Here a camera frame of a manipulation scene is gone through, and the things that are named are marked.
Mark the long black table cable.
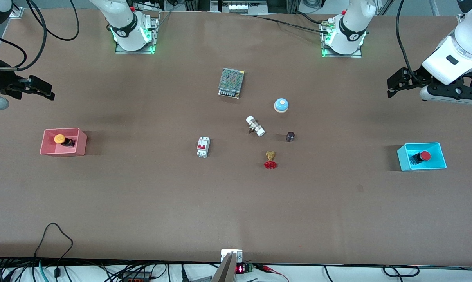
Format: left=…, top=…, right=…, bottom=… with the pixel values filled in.
left=240, top=14, right=327, bottom=33

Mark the blue plastic bin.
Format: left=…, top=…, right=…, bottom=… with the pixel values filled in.
left=397, top=142, right=447, bottom=172

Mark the pink plastic bin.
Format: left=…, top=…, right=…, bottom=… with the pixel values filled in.
left=40, top=128, right=88, bottom=157

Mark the black looped cable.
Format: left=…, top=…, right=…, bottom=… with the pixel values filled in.
left=34, top=223, right=73, bottom=276

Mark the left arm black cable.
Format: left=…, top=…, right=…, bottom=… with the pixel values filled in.
left=395, top=0, right=421, bottom=76

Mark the silver device behind table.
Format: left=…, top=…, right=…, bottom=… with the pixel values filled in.
left=210, top=0, right=268, bottom=14

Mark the black coiled cable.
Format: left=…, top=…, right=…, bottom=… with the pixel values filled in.
left=382, top=265, right=420, bottom=278

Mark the white pipe fitting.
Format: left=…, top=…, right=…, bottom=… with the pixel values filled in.
left=245, top=115, right=266, bottom=137

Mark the white red circuit breaker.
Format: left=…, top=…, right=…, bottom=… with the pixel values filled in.
left=197, top=136, right=211, bottom=158

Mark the short black table cable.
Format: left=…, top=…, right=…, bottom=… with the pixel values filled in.
left=291, top=12, right=330, bottom=25

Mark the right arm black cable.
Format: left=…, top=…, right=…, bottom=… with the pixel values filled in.
left=0, top=0, right=80, bottom=72

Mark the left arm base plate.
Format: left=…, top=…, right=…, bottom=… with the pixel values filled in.
left=321, top=20, right=363, bottom=58

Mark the red push button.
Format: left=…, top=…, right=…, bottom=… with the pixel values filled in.
left=410, top=151, right=432, bottom=165

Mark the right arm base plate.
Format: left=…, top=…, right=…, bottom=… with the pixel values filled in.
left=115, top=16, right=159, bottom=54

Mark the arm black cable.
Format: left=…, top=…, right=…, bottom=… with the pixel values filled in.
left=395, top=0, right=421, bottom=76
left=0, top=0, right=80, bottom=72

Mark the yellow push button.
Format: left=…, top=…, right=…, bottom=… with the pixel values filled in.
left=54, top=134, right=77, bottom=148

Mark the silver camera mount bracket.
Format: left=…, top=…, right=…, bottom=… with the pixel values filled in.
left=212, top=249, right=243, bottom=282

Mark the red wire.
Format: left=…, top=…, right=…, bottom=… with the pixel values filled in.
left=256, top=265, right=290, bottom=282

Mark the metal mesh power supply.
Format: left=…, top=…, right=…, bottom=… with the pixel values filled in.
left=218, top=67, right=245, bottom=99

